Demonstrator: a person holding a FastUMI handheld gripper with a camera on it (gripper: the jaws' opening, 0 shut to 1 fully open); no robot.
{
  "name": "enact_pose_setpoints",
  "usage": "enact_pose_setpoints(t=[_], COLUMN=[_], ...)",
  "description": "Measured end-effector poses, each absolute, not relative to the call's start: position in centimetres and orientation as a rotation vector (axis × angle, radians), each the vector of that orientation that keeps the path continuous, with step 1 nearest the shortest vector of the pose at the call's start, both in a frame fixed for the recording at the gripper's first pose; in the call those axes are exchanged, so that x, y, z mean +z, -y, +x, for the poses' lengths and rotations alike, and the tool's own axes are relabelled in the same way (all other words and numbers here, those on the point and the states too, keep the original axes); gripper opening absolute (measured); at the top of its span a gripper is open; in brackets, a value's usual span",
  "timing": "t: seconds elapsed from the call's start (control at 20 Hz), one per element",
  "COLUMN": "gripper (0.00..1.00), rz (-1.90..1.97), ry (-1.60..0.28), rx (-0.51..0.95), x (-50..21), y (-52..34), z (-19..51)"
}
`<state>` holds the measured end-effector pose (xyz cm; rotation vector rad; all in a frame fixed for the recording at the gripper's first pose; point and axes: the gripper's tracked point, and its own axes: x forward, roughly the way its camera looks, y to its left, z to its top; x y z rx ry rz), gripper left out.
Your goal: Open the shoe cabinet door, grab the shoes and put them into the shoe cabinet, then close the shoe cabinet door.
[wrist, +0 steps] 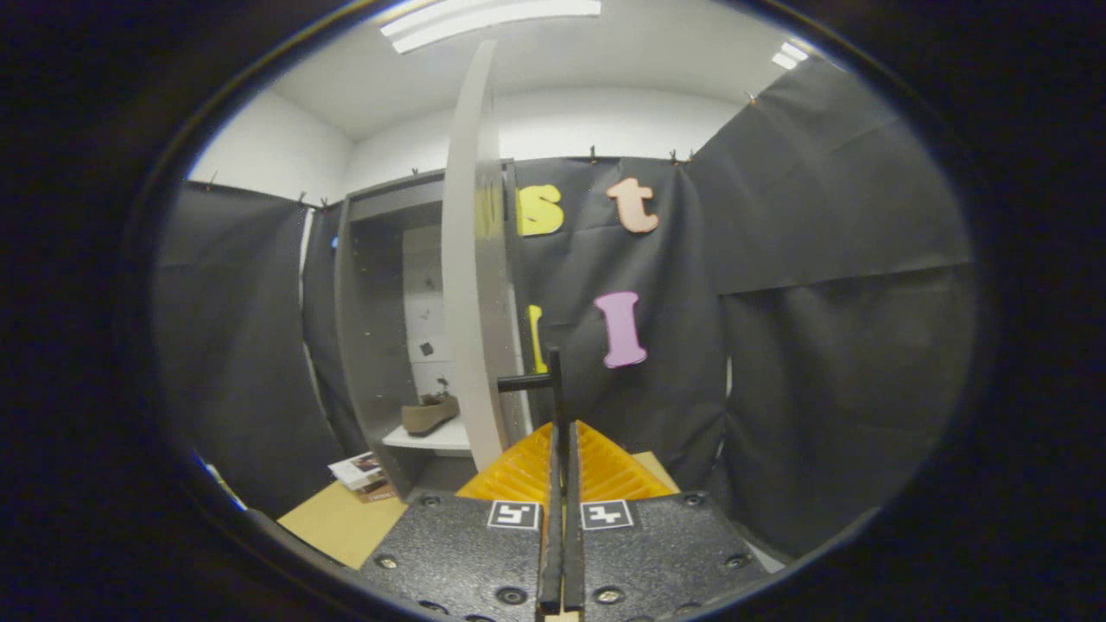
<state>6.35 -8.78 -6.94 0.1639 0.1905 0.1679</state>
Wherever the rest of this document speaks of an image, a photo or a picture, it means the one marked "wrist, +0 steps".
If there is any large ceiling light panel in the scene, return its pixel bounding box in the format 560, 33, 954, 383
380, 0, 602, 54

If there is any black backdrop cloth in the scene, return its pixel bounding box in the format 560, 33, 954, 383
156, 56, 977, 558

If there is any light grey shoe cabinet door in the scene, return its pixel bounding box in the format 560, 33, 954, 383
441, 39, 532, 472

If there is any white book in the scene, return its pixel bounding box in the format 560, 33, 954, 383
328, 451, 385, 492

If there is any grey shoe cabinet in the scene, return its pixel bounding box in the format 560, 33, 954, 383
333, 160, 521, 502

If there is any brown fuzzy shoe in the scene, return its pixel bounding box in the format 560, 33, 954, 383
401, 393, 461, 436

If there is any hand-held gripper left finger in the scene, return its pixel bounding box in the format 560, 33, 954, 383
359, 422, 563, 622

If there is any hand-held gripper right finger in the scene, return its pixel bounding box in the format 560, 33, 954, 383
563, 420, 770, 622

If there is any black door handle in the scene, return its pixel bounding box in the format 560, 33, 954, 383
497, 347, 564, 433

